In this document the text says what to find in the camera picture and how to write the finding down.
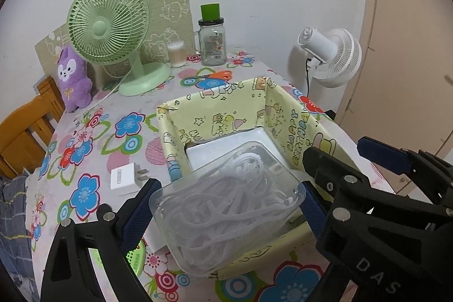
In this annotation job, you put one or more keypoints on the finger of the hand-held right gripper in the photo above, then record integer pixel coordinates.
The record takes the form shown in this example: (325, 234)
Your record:
(385, 155)
(336, 178)

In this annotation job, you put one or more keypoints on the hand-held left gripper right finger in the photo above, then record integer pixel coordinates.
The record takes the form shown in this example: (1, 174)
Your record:
(313, 213)

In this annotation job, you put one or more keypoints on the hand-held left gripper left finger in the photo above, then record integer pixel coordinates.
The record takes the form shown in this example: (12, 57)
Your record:
(141, 206)

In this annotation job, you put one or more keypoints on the small white charger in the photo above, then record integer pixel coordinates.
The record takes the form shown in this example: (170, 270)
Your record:
(122, 178)

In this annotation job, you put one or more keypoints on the clear plastic container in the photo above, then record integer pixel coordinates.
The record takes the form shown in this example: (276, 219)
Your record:
(177, 196)

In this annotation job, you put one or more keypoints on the green perforated case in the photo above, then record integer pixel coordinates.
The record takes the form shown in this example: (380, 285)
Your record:
(136, 254)

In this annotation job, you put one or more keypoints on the yellow cartoon paper box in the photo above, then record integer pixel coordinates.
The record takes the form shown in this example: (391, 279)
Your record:
(219, 118)

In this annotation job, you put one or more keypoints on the floral tablecloth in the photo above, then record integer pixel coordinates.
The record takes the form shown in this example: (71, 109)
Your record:
(106, 146)

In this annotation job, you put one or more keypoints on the white floor fan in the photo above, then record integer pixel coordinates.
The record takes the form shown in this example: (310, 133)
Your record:
(336, 58)

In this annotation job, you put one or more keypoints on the beige door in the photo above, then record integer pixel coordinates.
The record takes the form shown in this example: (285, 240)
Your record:
(407, 40)

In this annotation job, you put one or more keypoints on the grey plaid pillow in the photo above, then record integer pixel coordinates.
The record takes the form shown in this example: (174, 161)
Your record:
(12, 203)

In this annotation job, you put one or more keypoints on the purple plush toy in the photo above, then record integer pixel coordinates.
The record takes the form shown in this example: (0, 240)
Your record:
(74, 82)

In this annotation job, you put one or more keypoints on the wooden bed headboard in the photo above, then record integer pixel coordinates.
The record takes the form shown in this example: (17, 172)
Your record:
(21, 132)

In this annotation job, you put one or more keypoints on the cotton swab container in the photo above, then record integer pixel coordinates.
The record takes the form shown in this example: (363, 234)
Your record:
(177, 56)

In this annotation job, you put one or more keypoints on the blue patterned paper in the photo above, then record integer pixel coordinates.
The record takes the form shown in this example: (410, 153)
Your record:
(40, 84)

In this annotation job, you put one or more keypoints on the glass jar green lid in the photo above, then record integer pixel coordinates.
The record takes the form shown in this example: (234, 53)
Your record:
(212, 47)

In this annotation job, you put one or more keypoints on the green desk fan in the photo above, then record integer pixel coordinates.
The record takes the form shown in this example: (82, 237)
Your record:
(106, 26)

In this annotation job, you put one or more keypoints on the beige cartoon wall board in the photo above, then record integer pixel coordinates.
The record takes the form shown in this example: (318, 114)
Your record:
(170, 4)

